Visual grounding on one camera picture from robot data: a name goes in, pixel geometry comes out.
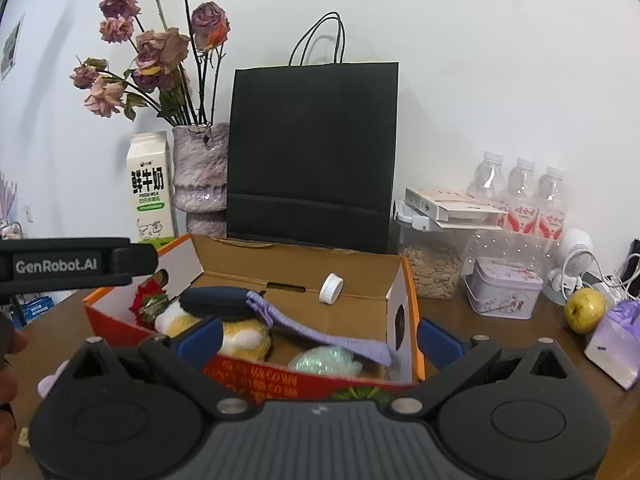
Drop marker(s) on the small white fan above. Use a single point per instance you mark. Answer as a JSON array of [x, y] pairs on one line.
[[575, 255]]

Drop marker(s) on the dark blue glasses case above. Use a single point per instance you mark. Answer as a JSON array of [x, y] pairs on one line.
[[215, 301]]

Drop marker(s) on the purple dried flower bunch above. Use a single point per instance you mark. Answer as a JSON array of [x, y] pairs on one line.
[[7, 197]]

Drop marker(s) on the empty clear plastic container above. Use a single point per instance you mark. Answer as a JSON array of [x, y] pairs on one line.
[[510, 245]]

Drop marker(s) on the purple mottled vase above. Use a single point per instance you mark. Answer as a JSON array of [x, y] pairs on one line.
[[200, 175]]

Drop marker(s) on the black paper bag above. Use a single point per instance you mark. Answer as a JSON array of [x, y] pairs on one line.
[[310, 160]]

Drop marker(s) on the light purple object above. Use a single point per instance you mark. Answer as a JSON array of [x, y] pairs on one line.
[[50, 382]]

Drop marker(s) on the yellow-green apple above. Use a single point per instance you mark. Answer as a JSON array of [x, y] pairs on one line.
[[585, 310]]

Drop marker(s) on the black device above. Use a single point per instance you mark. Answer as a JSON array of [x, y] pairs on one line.
[[635, 260]]

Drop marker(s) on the purple tissue pack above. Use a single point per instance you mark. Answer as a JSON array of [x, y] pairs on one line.
[[612, 345]]

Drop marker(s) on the red artificial flower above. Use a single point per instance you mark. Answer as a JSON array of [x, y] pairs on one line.
[[147, 300]]

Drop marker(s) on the person's left hand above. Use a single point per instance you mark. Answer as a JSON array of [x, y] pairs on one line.
[[20, 342]]

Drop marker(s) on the white milk carton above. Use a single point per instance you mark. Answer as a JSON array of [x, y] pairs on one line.
[[150, 190]]

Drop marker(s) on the clear water bottle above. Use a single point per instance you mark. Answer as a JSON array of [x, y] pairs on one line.
[[552, 195], [522, 185], [487, 175]]

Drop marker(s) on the flat white pink box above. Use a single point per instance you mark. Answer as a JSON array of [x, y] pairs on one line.
[[450, 202]]

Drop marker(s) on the wall picture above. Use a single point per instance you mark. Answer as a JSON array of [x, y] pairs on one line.
[[11, 45]]

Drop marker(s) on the translucent glittery ball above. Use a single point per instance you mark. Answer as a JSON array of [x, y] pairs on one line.
[[320, 360]]

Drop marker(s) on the dried rose bouquet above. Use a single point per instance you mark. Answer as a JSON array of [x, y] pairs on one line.
[[160, 50]]

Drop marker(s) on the lilac floral tin box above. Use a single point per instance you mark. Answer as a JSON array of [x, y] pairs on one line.
[[502, 292]]

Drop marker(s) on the yellow plush toy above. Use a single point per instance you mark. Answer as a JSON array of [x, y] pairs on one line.
[[245, 340]]

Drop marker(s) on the white wall switch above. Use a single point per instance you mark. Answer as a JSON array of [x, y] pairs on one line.
[[29, 212]]

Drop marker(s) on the blue packet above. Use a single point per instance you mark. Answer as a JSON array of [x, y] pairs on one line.
[[35, 307]]

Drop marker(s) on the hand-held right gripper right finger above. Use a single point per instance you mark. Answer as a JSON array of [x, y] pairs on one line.
[[440, 340]]

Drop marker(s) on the purple knitted cloth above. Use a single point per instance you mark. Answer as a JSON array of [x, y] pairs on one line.
[[325, 337]]

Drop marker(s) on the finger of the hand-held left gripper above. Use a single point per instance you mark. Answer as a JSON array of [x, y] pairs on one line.
[[137, 262]]

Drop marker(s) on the orange cardboard box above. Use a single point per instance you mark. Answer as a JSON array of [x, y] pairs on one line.
[[300, 265]]

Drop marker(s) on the white bottle cap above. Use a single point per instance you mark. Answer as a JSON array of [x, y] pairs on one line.
[[330, 288]]

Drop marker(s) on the clear seed container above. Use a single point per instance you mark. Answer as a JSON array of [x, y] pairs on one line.
[[432, 270]]

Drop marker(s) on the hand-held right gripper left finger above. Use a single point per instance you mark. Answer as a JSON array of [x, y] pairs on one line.
[[202, 337]]

